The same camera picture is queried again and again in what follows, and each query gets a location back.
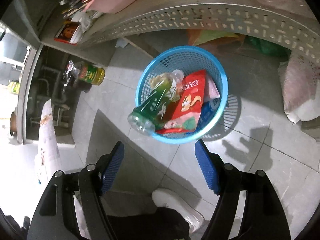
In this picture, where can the red printed box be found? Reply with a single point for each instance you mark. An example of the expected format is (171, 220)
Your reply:
(68, 31)

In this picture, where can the grey concrete counter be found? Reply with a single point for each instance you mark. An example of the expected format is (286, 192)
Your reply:
(27, 67)

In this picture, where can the green plastic bag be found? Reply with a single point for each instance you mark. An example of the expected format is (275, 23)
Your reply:
(265, 46)

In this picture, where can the blue white carton box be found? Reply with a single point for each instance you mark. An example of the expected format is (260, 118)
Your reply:
(210, 110)

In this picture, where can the copper pot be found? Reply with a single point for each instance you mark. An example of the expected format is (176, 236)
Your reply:
(13, 122)

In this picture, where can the small clear plastic bag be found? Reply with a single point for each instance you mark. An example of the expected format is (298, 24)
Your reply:
(86, 22)

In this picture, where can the yellow green dish soap bottle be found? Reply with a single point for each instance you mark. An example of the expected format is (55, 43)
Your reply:
(13, 88)

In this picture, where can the person's leg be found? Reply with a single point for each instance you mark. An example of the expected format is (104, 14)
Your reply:
(155, 225)

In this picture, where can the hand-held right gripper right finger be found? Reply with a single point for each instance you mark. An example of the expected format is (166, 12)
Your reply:
(207, 167)

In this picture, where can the cooking oil bottle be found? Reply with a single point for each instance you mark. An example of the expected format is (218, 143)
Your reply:
(90, 74)

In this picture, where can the grey floor cloth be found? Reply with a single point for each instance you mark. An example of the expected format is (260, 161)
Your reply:
(121, 43)

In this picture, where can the perforated metal shelf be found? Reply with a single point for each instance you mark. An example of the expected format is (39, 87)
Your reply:
(200, 12)

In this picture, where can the red snack bag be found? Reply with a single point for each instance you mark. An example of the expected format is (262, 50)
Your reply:
(190, 100)

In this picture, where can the orange green bag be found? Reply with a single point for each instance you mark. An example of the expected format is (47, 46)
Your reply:
(210, 36)

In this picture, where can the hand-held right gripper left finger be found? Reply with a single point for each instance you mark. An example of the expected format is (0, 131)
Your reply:
(112, 170)

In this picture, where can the floral tablecloth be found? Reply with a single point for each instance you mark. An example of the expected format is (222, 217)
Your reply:
(47, 142)

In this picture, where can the blue plastic basket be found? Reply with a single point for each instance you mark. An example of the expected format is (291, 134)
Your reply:
(195, 57)

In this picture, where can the green label plastic bottle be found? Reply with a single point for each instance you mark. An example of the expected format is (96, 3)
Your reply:
(152, 102)

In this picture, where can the white sack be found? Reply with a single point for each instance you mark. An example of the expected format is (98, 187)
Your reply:
(300, 90)

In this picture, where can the person's white shoe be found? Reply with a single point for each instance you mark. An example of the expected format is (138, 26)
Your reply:
(175, 205)

